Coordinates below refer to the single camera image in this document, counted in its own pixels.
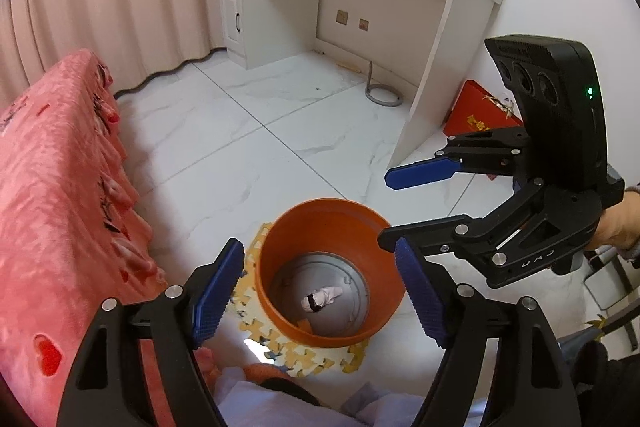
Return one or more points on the dark jacket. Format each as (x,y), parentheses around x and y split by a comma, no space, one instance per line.
(600,382)

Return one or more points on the wall socket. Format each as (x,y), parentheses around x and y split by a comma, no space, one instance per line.
(342,17)
(363,25)

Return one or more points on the person's right hand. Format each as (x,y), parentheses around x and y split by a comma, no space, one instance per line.
(612,227)

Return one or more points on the yellow foam puzzle mat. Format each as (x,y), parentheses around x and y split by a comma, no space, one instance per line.
(310,357)

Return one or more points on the white desk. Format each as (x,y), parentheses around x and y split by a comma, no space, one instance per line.
(400,22)

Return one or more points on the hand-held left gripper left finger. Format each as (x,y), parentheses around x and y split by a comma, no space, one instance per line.
(217,297)

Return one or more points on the red gift bag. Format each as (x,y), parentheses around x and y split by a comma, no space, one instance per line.
(475,107)

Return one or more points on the grey chair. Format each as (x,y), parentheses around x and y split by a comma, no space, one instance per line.
(612,282)

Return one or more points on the orange round bin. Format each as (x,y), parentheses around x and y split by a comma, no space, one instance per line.
(280,257)

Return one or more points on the white desk cabinet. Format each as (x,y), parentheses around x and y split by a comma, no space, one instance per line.
(232,17)

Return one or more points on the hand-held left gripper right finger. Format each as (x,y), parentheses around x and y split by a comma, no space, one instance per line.
(420,287)

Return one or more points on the white crumpled sock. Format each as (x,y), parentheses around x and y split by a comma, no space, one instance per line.
(322,298)

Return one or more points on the pink printed blanket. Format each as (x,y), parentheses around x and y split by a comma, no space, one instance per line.
(60,187)

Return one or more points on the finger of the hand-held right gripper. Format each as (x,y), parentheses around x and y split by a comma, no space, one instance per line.
(440,234)
(420,174)

